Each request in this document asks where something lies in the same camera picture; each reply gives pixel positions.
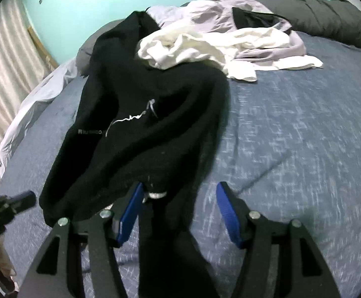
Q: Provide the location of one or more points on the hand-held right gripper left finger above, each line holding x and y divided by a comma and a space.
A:
130, 214

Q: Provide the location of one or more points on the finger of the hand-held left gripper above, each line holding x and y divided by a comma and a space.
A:
23, 199

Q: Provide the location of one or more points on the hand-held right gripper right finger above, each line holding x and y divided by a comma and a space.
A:
228, 214

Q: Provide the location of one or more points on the black sweater with white trim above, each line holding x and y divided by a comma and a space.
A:
137, 99

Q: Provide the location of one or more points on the striped beige curtain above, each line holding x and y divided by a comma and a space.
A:
6, 52

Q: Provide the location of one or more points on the white shirt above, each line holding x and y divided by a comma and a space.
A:
199, 49

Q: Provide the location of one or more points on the small black garment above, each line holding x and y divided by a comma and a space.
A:
248, 20

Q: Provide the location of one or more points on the lavender hooded garment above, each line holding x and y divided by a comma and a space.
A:
211, 15

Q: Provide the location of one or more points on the wooden frame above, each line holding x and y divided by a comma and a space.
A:
42, 46

